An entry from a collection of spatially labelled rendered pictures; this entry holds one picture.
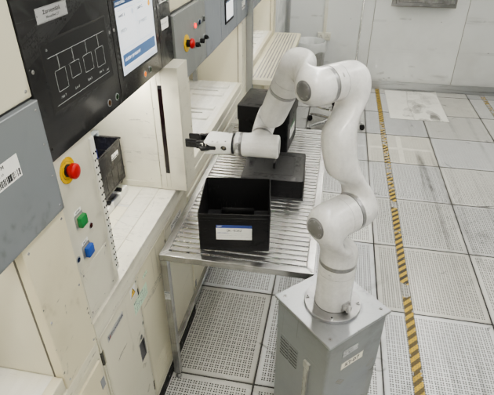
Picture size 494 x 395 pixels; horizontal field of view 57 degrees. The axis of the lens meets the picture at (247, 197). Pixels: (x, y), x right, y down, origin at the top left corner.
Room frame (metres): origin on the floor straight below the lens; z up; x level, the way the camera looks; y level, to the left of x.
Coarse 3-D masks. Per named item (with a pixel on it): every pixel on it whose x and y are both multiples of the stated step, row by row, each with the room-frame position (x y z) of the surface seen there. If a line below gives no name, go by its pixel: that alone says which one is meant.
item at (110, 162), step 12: (96, 132) 1.68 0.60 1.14; (96, 144) 1.68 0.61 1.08; (108, 144) 1.67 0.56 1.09; (108, 156) 1.56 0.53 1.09; (120, 156) 1.65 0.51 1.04; (108, 168) 1.54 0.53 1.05; (120, 168) 1.64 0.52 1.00; (108, 180) 1.53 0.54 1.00; (120, 180) 1.62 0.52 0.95; (108, 192) 1.51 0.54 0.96; (108, 204) 1.51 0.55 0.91
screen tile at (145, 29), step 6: (144, 0) 1.56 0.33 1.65; (150, 0) 1.61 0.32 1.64; (138, 6) 1.51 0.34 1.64; (144, 6) 1.56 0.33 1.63; (150, 6) 1.60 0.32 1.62; (138, 12) 1.51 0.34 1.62; (144, 12) 1.55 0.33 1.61; (150, 12) 1.60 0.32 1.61; (150, 18) 1.59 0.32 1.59; (138, 24) 1.49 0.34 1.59; (144, 24) 1.54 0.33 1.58; (150, 24) 1.59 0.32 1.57; (144, 30) 1.54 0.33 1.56; (150, 30) 1.58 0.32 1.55; (144, 36) 1.53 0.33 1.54
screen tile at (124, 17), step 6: (120, 12) 1.38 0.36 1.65; (126, 12) 1.42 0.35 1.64; (120, 18) 1.38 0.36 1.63; (126, 18) 1.42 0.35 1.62; (132, 18) 1.45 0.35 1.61; (120, 24) 1.37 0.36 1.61; (132, 24) 1.45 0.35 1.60; (132, 30) 1.44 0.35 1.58; (120, 36) 1.36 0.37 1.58; (126, 36) 1.40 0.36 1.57; (132, 36) 1.44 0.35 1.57; (126, 42) 1.39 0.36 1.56; (132, 42) 1.43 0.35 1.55; (126, 48) 1.39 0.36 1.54
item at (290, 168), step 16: (256, 160) 1.96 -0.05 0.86; (272, 160) 1.96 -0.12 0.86; (288, 160) 1.96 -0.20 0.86; (304, 160) 1.97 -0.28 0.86; (256, 176) 1.81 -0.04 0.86; (272, 176) 1.81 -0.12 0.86; (288, 176) 1.81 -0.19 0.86; (304, 176) 1.97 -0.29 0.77; (272, 192) 1.78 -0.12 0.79; (288, 192) 1.77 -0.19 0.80
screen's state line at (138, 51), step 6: (144, 42) 1.53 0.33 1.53; (150, 42) 1.57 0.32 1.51; (138, 48) 1.47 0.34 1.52; (144, 48) 1.52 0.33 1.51; (150, 48) 1.57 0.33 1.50; (126, 54) 1.38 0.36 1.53; (132, 54) 1.42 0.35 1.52; (138, 54) 1.47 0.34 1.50; (126, 60) 1.38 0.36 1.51; (132, 60) 1.42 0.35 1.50
